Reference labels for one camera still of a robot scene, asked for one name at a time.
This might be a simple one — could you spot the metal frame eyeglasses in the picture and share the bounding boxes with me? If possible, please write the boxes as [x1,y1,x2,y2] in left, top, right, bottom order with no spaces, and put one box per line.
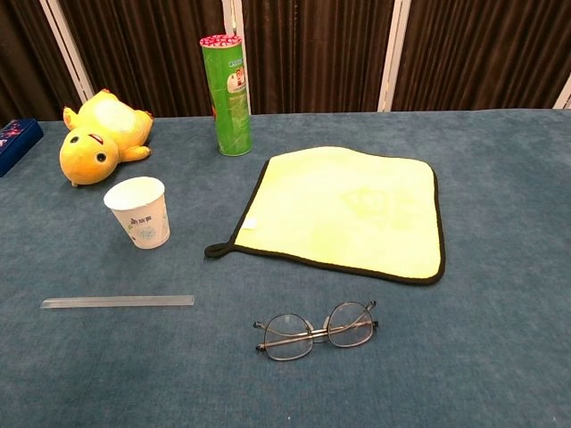
[252,300,381,363]

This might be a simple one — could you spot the yellow plush duck toy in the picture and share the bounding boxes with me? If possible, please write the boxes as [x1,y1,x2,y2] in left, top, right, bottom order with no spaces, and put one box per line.
[59,88,154,187]

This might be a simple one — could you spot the blue table cloth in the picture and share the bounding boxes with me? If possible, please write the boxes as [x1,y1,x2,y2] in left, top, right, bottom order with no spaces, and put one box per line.
[0,108,571,428]

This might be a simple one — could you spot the dark blue rectangular box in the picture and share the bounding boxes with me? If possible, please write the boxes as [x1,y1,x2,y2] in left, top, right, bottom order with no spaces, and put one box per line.
[0,118,45,178]

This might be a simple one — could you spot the white cup with handle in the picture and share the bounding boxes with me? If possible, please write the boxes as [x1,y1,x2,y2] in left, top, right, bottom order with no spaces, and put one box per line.
[103,176,172,251]

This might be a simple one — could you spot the green cylindrical chips can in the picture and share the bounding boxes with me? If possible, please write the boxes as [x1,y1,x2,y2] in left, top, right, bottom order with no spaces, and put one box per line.
[199,33,254,158]

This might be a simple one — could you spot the yellow towel with black trim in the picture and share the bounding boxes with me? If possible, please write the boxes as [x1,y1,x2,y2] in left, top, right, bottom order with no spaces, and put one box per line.
[203,145,446,287]

